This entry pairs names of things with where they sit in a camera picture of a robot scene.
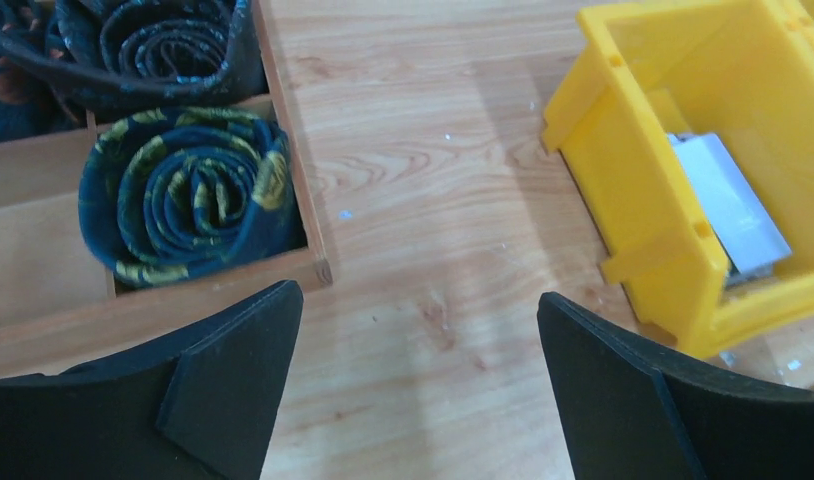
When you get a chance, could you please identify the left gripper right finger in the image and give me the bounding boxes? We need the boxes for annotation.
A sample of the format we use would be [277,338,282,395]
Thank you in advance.
[537,292,814,479]

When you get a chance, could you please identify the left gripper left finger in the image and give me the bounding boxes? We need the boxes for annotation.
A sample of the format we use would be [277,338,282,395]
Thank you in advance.
[0,280,304,479]

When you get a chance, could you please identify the silver cards in bin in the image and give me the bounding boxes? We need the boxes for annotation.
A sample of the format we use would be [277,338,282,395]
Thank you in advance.
[666,133,792,288]

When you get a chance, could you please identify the wooden compartment tray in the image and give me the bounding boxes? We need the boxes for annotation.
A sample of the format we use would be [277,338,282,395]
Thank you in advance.
[0,1,331,378]

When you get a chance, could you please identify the left yellow bin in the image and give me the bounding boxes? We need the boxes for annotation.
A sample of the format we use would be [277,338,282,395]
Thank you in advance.
[542,1,814,358]

